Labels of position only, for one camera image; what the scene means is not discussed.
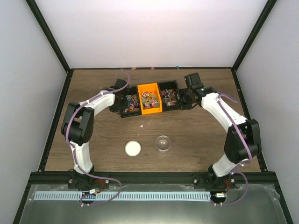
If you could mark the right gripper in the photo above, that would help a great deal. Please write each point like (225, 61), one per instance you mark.
(181, 92)

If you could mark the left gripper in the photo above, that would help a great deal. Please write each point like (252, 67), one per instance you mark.
(125, 105)

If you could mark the black bin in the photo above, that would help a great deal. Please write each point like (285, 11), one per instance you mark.
(131, 103)
(169, 95)

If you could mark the orange candy bin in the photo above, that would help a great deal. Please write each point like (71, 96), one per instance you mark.
(150, 99)

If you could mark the clear plastic cup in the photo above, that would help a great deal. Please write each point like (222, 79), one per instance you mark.
(163, 143)

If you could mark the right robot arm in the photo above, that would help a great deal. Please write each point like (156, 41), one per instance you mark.
(243, 140)

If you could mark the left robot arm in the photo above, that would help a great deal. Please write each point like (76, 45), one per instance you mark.
(77, 126)

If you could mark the white round lid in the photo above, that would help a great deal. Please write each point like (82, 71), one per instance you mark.
(132, 148)

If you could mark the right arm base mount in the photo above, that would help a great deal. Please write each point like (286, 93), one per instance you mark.
(209, 181)

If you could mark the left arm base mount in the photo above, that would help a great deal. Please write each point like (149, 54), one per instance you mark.
(84, 182)

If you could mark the light blue slotted rail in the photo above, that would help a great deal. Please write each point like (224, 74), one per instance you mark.
(125, 196)

